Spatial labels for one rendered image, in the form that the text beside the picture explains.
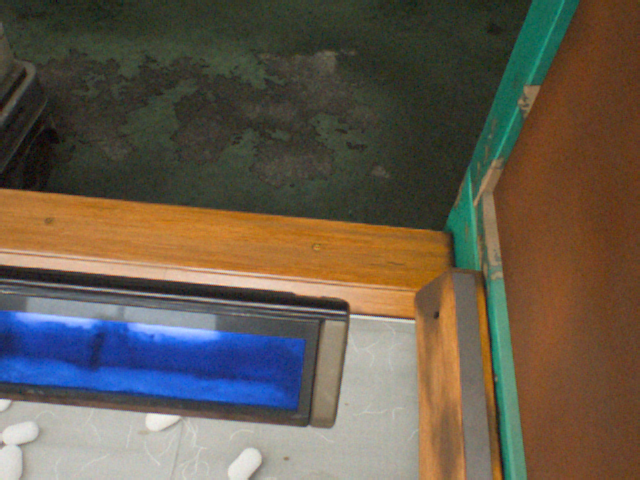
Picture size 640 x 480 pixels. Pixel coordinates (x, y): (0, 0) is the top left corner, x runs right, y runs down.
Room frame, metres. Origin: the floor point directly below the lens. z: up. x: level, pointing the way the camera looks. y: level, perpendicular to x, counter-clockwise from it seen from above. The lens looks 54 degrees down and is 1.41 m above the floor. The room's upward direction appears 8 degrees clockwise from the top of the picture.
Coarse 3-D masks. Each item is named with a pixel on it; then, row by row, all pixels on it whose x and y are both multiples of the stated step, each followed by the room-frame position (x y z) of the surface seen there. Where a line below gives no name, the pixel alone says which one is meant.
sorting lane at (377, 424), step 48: (384, 336) 0.37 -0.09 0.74; (384, 384) 0.31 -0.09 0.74; (48, 432) 0.21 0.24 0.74; (96, 432) 0.21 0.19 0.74; (144, 432) 0.22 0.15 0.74; (192, 432) 0.23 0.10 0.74; (240, 432) 0.24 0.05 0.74; (288, 432) 0.24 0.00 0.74; (336, 432) 0.25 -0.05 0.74; (384, 432) 0.26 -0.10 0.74
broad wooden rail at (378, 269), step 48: (0, 192) 0.47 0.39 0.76; (0, 240) 0.41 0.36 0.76; (48, 240) 0.42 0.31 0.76; (96, 240) 0.42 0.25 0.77; (144, 240) 0.43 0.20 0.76; (192, 240) 0.44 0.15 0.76; (240, 240) 0.45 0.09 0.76; (288, 240) 0.46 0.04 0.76; (336, 240) 0.47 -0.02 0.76; (384, 240) 0.48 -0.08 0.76; (432, 240) 0.50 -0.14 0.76; (288, 288) 0.40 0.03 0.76; (336, 288) 0.41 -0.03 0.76; (384, 288) 0.42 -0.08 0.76
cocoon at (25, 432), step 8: (16, 424) 0.21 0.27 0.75; (24, 424) 0.21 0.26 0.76; (32, 424) 0.21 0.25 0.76; (8, 432) 0.20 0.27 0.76; (16, 432) 0.20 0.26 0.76; (24, 432) 0.20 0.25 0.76; (32, 432) 0.20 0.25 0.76; (8, 440) 0.19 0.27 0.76; (16, 440) 0.19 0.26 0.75; (24, 440) 0.19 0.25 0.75; (32, 440) 0.19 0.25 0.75
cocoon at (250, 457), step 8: (248, 448) 0.22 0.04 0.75; (240, 456) 0.21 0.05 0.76; (248, 456) 0.21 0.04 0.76; (256, 456) 0.21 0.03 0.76; (232, 464) 0.20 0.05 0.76; (240, 464) 0.20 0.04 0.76; (248, 464) 0.20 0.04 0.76; (256, 464) 0.20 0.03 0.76; (232, 472) 0.19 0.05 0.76; (240, 472) 0.19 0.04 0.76; (248, 472) 0.19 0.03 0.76
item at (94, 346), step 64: (0, 320) 0.15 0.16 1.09; (64, 320) 0.16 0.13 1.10; (128, 320) 0.16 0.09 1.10; (192, 320) 0.16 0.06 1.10; (256, 320) 0.17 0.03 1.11; (320, 320) 0.17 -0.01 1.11; (0, 384) 0.13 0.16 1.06; (64, 384) 0.14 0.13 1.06; (128, 384) 0.14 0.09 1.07; (192, 384) 0.14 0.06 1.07; (256, 384) 0.15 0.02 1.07; (320, 384) 0.15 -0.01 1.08
